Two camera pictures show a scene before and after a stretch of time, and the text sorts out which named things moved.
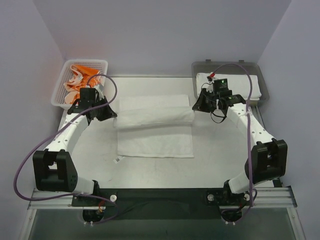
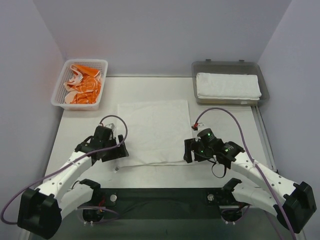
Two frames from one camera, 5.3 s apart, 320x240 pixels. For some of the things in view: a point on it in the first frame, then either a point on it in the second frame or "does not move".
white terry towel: (238, 83) does not move
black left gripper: (100, 113) → (116, 152)
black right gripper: (203, 103) → (189, 151)
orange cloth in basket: (82, 77) does not move
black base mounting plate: (162, 204) does not move
